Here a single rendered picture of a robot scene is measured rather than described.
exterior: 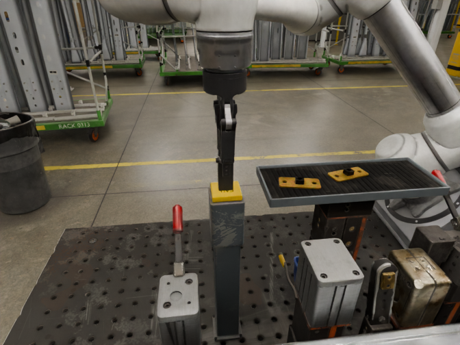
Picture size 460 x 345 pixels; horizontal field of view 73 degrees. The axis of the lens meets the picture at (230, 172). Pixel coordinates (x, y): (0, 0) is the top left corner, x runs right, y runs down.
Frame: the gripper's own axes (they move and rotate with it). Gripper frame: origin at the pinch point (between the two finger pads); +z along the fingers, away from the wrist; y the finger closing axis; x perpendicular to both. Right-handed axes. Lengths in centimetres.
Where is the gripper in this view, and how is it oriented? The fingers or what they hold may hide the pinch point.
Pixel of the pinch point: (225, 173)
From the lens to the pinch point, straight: 61.6
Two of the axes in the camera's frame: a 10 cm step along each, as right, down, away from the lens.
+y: 1.2, 4.8, -8.7
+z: 0.0, 8.7, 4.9
